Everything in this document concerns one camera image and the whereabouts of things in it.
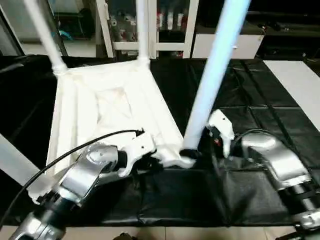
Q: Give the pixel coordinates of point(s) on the white plastic table top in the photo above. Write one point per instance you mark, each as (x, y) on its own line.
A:
(75, 112)

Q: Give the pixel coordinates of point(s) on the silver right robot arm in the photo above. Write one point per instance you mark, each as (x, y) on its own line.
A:
(282, 162)

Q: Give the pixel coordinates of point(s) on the black work mat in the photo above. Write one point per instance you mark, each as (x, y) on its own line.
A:
(262, 95)

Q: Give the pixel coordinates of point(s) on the white flat board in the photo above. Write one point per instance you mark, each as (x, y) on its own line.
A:
(295, 82)

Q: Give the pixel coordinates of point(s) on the white drawer cabinet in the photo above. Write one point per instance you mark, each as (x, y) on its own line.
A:
(250, 47)

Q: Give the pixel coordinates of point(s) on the white glass door cabinet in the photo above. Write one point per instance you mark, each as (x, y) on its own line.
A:
(172, 46)

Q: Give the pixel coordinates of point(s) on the black low desk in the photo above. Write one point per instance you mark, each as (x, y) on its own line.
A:
(287, 42)

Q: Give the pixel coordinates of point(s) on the black storage unit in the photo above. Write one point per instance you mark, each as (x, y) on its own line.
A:
(85, 25)

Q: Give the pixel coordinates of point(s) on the grey pole stand blue brackets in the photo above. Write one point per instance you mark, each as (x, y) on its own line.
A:
(65, 35)

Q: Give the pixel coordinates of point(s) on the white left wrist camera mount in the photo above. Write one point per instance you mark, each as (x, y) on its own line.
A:
(140, 147)

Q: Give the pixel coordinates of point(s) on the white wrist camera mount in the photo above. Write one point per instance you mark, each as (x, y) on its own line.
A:
(222, 125)
(140, 147)

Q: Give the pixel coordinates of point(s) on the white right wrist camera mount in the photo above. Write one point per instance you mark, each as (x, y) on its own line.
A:
(222, 125)

